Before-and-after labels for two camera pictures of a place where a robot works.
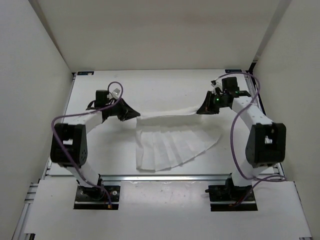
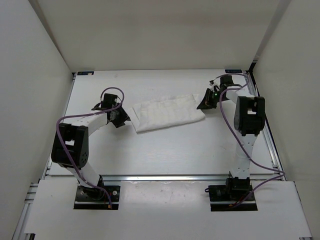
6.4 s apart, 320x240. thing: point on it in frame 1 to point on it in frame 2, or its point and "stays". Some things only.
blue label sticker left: (85, 73) stays
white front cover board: (166, 210) stays
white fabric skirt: (164, 141) to (161, 113)
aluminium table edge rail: (166, 178) stays
